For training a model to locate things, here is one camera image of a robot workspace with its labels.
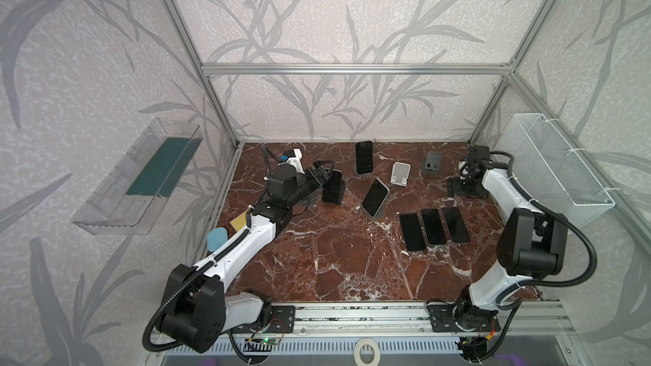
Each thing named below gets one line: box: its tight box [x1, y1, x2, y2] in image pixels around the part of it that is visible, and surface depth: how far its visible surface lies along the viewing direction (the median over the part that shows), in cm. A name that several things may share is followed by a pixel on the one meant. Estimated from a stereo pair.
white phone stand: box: [389, 160, 412, 188], surface depth 105 cm
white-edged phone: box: [420, 208, 448, 245], surface depth 96 cm
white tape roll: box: [353, 338, 381, 366], surface depth 69 cm
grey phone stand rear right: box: [423, 150, 443, 176], surface depth 110 cm
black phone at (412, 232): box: [399, 212, 427, 251], surface depth 93 cm
